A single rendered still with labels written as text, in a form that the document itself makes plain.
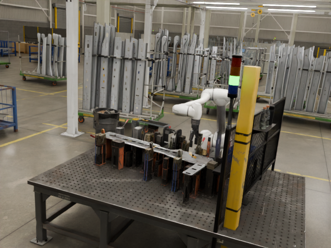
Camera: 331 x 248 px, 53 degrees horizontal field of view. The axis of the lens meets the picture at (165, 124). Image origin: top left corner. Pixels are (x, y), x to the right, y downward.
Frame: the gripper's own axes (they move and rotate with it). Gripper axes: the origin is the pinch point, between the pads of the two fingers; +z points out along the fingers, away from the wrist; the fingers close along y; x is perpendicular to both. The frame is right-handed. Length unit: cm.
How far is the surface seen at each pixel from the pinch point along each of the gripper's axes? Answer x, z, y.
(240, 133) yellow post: 62, -36, 53
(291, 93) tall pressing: -34, 33, -695
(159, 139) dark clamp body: -49, 11, -16
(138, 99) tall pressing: -304, 46, -334
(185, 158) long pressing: -3.0, 14.4, 7.8
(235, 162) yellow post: 61, -12, 53
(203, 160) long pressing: 13.1, 14.3, 0.7
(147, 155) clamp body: -39.2, 15.9, 22.1
